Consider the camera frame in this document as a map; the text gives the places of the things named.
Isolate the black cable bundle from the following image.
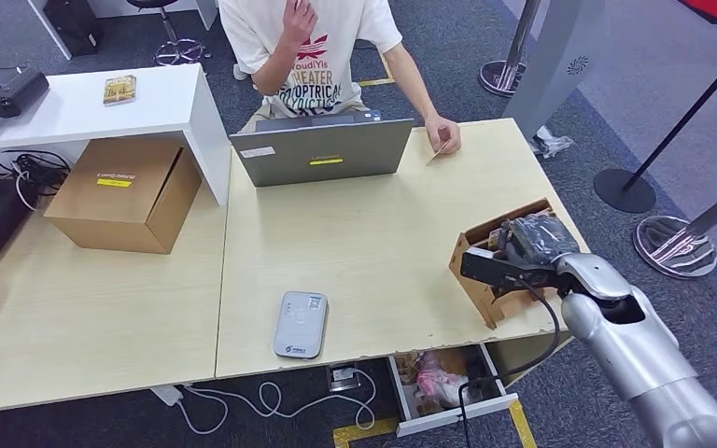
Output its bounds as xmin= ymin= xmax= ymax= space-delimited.
xmin=0 ymin=149 xmax=72 ymax=213

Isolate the chrome stanchion post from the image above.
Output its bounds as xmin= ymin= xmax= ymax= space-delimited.
xmin=479 ymin=0 xmax=544 ymax=97
xmin=633 ymin=174 xmax=717 ymax=280

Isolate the wooden card organizer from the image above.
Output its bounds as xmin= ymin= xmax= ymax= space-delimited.
xmin=447 ymin=197 xmax=583 ymax=330

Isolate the person's right hand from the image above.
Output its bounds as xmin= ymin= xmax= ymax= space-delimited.
xmin=281 ymin=0 xmax=319 ymax=48

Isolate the black camera cable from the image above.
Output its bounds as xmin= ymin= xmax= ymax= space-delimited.
xmin=457 ymin=274 xmax=563 ymax=448

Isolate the grey laptop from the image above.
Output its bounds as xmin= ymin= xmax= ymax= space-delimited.
xmin=230 ymin=111 xmax=415 ymax=189

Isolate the black stanchion post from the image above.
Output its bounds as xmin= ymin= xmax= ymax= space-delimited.
xmin=594 ymin=34 xmax=717 ymax=216

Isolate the metal floor socket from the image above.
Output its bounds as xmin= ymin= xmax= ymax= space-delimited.
xmin=326 ymin=364 xmax=361 ymax=393

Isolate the person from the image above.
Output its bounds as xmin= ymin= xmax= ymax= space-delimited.
xmin=218 ymin=0 xmax=462 ymax=157

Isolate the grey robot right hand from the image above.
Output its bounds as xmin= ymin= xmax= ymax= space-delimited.
xmin=495 ymin=213 xmax=581 ymax=268

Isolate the black computer tower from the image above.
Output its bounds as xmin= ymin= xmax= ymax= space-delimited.
xmin=43 ymin=0 xmax=104 ymax=60

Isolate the black chrome stool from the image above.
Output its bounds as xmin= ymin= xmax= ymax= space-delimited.
xmin=125 ymin=0 xmax=213 ymax=67

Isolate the pink plastic bag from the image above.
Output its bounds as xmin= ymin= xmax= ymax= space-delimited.
xmin=415 ymin=352 xmax=472 ymax=406

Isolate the white desk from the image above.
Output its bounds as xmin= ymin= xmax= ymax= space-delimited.
xmin=25 ymin=0 xmax=218 ymax=62

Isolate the tan ID card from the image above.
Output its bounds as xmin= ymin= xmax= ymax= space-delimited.
xmin=425 ymin=140 xmax=451 ymax=167

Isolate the person's left hand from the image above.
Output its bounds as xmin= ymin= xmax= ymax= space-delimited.
xmin=424 ymin=114 xmax=462 ymax=156

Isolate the grey kiosk pillar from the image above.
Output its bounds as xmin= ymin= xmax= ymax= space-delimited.
xmin=503 ymin=0 xmax=603 ymax=140

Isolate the brown cardboard box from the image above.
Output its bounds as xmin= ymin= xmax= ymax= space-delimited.
xmin=44 ymin=138 xmax=204 ymax=256

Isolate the grey card reader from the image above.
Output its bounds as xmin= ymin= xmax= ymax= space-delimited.
xmin=272 ymin=290 xmax=329 ymax=361

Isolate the yellow card pack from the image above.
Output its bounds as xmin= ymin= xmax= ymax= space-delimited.
xmin=102 ymin=75 xmax=137 ymax=107

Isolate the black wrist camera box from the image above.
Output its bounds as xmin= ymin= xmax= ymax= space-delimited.
xmin=458 ymin=246 xmax=561 ymax=292

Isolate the black controller device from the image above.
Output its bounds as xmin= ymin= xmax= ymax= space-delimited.
xmin=0 ymin=66 xmax=51 ymax=128

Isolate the white power adapter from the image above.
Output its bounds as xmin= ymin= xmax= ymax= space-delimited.
xmin=149 ymin=385 xmax=183 ymax=408

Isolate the white open drawer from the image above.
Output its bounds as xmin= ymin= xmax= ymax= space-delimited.
xmin=387 ymin=343 xmax=519 ymax=438

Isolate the white power cable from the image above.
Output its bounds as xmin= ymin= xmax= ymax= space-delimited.
xmin=176 ymin=369 xmax=377 ymax=436

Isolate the white desk shelf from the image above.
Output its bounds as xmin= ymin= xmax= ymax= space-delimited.
xmin=0 ymin=63 xmax=232 ymax=207

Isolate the crumpled clear plastic bag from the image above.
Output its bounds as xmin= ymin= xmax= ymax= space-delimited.
xmin=528 ymin=126 xmax=575 ymax=159

